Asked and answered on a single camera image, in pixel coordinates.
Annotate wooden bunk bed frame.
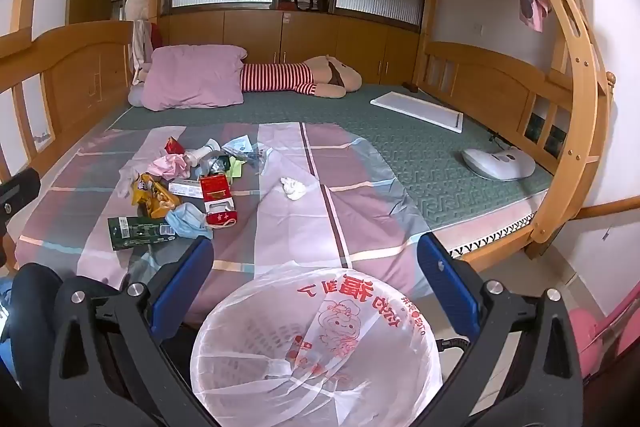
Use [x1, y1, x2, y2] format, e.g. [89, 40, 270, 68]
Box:
[0, 0, 621, 268]

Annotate white flat board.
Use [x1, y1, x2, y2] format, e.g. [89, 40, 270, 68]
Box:
[370, 91, 465, 134]

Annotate clear plastic bag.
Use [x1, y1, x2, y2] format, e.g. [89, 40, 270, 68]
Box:
[245, 142, 273, 175]

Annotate silver foil wrapper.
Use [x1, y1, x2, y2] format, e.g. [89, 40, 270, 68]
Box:
[200, 156, 228, 178]

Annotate white crumpled plastic film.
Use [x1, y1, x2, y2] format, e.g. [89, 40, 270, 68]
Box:
[117, 159, 151, 198]

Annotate red striped plush toy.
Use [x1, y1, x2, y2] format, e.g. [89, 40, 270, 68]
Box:
[240, 54, 363, 99]

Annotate yellow snack wrapper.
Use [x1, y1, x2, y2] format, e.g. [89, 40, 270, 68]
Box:
[131, 173, 181, 219]

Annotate pink grey plaid bed sheet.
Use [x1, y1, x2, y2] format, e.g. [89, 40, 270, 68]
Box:
[15, 122, 436, 308]

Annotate curved wooden bed ladder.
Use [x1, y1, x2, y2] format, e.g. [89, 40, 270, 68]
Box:
[520, 0, 613, 258]

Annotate wooden wall cabinets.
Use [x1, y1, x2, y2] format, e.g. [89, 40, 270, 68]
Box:
[160, 7, 421, 85]

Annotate pink pillow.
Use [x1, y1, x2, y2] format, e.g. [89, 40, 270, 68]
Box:
[141, 45, 248, 111]

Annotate pale blue packet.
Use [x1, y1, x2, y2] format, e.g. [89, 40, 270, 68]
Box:
[221, 135, 256, 158]

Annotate white paper cup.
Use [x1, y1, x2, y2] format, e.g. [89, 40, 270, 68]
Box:
[187, 146, 221, 168]

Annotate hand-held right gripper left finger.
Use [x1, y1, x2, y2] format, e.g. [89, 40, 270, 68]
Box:
[47, 236, 216, 427]

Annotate dark green flat box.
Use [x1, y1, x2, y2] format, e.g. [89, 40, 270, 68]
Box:
[107, 214, 178, 252]

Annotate black cable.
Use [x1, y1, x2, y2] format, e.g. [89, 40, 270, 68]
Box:
[436, 336, 472, 352]

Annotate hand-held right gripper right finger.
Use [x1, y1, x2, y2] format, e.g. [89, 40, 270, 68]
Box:
[416, 232, 586, 427]

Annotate white red-printed bin liner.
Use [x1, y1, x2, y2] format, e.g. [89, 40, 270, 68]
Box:
[190, 269, 443, 427]

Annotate red white cigarette pack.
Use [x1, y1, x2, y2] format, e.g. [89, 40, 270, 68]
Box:
[199, 174, 238, 228]

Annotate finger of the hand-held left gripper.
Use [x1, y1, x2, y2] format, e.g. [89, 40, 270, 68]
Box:
[0, 169, 42, 228]

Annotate white handheld mite vacuum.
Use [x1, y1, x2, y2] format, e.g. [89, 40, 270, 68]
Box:
[461, 146, 536, 181]

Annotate green quilted mattress pad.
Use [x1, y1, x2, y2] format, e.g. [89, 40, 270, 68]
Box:
[107, 82, 556, 228]

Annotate pink plastic stool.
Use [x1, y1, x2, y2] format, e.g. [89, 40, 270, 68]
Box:
[567, 279, 640, 380]

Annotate blue face mask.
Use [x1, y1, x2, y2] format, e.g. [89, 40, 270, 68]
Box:
[165, 202, 213, 240]

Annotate pink crumpled cloth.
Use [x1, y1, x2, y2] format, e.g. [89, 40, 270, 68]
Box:
[150, 153, 193, 180]

